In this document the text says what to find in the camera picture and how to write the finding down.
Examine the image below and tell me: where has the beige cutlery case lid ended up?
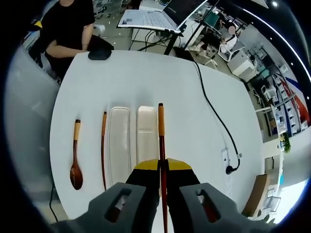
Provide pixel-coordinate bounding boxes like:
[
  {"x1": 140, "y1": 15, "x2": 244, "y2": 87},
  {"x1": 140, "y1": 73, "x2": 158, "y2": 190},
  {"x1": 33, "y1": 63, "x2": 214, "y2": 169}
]
[{"x1": 108, "y1": 105, "x2": 134, "y2": 194}]

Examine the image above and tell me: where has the white laptop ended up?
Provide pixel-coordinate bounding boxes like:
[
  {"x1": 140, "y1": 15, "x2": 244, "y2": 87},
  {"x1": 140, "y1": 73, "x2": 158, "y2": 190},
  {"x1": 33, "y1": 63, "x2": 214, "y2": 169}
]
[{"x1": 117, "y1": 0, "x2": 186, "y2": 33}]

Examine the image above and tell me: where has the cardboard box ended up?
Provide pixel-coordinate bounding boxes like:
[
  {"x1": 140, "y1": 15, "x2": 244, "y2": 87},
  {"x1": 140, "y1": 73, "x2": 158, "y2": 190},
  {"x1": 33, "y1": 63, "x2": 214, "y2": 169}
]
[{"x1": 242, "y1": 173, "x2": 271, "y2": 217}]

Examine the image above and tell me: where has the wooden spoon utensil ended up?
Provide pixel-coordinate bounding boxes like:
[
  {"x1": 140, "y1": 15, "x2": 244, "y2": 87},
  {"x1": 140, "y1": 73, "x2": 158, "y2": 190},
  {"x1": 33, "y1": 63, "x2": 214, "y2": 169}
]
[{"x1": 69, "y1": 119, "x2": 84, "y2": 191}]

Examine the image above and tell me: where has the beige cutlery case base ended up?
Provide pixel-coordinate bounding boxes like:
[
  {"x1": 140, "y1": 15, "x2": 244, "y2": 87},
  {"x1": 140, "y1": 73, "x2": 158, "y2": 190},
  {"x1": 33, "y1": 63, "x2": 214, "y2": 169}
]
[{"x1": 135, "y1": 105, "x2": 159, "y2": 170}]

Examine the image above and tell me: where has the small potted plant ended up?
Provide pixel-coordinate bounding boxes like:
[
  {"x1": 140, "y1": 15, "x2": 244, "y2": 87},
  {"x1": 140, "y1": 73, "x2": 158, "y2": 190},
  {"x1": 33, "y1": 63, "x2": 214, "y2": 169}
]
[{"x1": 279, "y1": 132, "x2": 292, "y2": 154}]

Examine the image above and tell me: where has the white cabinet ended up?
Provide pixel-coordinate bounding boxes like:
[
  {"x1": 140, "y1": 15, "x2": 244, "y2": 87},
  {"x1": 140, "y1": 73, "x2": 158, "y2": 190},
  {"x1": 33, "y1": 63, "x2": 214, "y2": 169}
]
[{"x1": 228, "y1": 52, "x2": 255, "y2": 82}]

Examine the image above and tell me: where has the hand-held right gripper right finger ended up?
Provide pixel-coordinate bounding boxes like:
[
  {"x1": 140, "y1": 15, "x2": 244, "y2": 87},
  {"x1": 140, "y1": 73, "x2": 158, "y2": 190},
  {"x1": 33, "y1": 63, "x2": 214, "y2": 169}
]
[{"x1": 166, "y1": 158, "x2": 276, "y2": 233}]

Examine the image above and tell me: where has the shelf of white storage bins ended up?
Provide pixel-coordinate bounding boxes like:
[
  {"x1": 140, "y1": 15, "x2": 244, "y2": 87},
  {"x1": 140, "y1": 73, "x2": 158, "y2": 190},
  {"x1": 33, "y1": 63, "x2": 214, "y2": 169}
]
[{"x1": 268, "y1": 70, "x2": 307, "y2": 138}]

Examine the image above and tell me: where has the black computer mouse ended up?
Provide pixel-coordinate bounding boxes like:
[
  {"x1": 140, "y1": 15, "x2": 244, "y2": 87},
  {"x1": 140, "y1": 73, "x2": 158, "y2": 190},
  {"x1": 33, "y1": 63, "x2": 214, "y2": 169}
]
[{"x1": 87, "y1": 49, "x2": 112, "y2": 61}]

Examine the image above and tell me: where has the wooden chopstick utensil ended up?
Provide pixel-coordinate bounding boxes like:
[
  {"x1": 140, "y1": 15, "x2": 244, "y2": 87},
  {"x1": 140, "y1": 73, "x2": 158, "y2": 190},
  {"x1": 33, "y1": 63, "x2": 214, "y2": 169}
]
[
  {"x1": 157, "y1": 102, "x2": 170, "y2": 233},
  {"x1": 101, "y1": 111, "x2": 108, "y2": 191}
]

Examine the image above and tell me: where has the black power cable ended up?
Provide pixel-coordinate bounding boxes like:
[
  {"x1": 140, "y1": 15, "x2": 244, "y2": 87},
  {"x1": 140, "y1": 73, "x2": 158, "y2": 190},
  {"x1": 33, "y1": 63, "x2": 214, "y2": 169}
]
[{"x1": 192, "y1": 61, "x2": 242, "y2": 175}]

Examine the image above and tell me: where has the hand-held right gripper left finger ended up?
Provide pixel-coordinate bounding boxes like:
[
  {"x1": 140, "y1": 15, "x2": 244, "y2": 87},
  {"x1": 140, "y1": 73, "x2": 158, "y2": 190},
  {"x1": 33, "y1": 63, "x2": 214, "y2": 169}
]
[{"x1": 50, "y1": 159, "x2": 161, "y2": 233}]

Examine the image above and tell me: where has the white power strip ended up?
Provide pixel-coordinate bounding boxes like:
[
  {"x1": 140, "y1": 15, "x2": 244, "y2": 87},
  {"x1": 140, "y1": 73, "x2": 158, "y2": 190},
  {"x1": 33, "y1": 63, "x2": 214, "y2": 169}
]
[{"x1": 221, "y1": 147, "x2": 234, "y2": 197}]

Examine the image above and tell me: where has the white swivel chair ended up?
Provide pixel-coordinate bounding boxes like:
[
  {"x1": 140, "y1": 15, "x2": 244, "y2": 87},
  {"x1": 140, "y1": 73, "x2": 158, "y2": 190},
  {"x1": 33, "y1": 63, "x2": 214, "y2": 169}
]
[{"x1": 220, "y1": 40, "x2": 245, "y2": 63}]

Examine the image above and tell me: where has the white mesh office chair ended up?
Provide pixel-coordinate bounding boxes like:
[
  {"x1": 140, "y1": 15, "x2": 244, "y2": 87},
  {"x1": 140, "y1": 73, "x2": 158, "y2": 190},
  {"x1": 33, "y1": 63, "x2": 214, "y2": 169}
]
[{"x1": 4, "y1": 46, "x2": 64, "y2": 220}]

